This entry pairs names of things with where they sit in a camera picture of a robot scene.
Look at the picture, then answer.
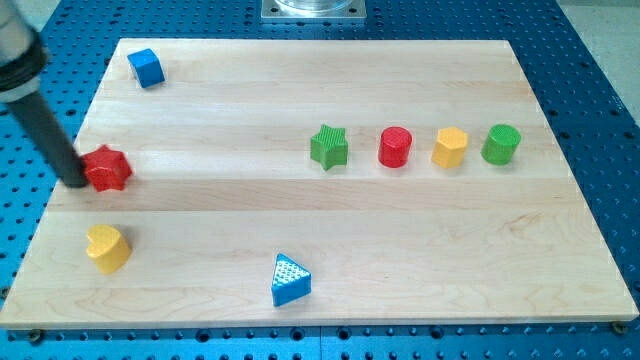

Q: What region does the red star block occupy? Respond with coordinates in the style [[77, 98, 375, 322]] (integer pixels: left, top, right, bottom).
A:
[[81, 145, 133, 192]]

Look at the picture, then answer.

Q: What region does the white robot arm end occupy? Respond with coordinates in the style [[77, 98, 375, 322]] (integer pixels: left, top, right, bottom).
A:
[[1, 0, 48, 103]]

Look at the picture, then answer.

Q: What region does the green star block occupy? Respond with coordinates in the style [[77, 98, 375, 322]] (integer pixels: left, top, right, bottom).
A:
[[310, 124, 349, 171]]

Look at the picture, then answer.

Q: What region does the red cylinder block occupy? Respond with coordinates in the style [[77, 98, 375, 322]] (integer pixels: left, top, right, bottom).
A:
[[378, 126, 413, 168]]

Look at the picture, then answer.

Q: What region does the light wooden board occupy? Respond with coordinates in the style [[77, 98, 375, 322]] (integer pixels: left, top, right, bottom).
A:
[[1, 38, 638, 329]]

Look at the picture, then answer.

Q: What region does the blue triangle block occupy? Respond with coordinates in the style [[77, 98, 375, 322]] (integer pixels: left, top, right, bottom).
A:
[[271, 253, 312, 307]]

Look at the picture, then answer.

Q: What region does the yellow hexagon block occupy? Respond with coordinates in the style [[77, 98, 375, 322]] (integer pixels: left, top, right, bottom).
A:
[[431, 127, 468, 168]]

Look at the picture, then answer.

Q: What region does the green cylinder block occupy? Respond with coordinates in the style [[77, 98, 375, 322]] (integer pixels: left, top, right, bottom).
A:
[[481, 124, 521, 166]]

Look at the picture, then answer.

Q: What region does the blue cube block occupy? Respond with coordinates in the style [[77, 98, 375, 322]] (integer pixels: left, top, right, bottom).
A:
[[127, 48, 165, 88]]

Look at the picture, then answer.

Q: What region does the yellow heart block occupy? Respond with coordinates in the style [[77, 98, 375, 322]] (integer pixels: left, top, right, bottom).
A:
[[86, 224, 132, 275]]

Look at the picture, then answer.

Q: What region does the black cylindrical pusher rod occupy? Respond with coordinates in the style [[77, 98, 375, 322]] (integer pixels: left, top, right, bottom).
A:
[[7, 91, 89, 188]]

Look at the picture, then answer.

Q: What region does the left board stop screw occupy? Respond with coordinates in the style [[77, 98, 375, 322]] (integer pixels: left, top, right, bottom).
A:
[[26, 329, 44, 344]]

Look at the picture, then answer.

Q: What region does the board stop screw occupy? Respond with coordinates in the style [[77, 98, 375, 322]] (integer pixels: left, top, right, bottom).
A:
[[26, 329, 44, 344], [610, 321, 628, 335]]

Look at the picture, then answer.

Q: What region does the right board stop screw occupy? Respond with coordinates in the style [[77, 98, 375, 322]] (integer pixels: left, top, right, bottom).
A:
[[610, 321, 628, 335]]

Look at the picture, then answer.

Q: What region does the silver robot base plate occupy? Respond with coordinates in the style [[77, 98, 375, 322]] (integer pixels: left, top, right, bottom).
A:
[[260, 0, 367, 22]]

